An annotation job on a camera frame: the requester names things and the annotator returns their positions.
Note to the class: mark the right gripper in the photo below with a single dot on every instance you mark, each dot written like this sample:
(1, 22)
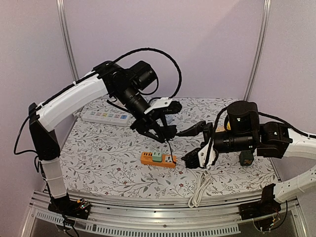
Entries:
(208, 142)

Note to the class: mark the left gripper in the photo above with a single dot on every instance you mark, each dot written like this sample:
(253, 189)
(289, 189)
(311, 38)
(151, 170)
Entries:
(149, 122)

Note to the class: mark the black charger plug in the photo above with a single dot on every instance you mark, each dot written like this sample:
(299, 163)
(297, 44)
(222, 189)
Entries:
(168, 132)

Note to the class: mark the mint green adapter plug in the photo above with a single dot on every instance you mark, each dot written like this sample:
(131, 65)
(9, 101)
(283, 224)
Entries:
(157, 157)

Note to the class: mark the orange power strip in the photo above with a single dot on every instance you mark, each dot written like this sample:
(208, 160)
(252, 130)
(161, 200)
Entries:
(146, 159)

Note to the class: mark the blue-grey power strip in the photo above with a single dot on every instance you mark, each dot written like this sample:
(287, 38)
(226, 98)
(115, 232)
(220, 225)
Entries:
(169, 120)

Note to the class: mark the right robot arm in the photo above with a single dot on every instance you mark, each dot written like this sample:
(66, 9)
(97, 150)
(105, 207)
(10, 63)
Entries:
(241, 127)

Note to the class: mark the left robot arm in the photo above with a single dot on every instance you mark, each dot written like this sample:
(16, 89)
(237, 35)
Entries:
(107, 78)

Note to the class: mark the dark green cube socket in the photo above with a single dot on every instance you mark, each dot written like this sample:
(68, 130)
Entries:
(246, 158)

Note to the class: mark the floral table mat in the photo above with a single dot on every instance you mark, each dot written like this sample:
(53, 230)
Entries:
(105, 160)

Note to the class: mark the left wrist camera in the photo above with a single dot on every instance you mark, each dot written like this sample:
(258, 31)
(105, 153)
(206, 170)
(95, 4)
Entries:
(166, 105)

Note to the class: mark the white multi-switch power strip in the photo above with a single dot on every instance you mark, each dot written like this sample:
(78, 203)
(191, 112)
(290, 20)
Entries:
(107, 118)

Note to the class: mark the aluminium front rail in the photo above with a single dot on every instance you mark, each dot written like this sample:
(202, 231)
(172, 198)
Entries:
(217, 216)

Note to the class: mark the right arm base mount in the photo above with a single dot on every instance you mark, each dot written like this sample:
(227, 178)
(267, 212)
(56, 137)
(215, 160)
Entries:
(258, 208)

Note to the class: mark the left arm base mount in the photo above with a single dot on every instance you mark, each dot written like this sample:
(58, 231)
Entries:
(74, 208)

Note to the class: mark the left aluminium post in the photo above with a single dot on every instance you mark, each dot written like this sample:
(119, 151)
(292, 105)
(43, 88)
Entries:
(66, 39)

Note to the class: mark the aluminium post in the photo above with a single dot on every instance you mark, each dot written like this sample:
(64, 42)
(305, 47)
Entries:
(66, 39)
(259, 48)

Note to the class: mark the right aluminium post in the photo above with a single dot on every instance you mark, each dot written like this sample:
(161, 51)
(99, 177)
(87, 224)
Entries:
(259, 48)

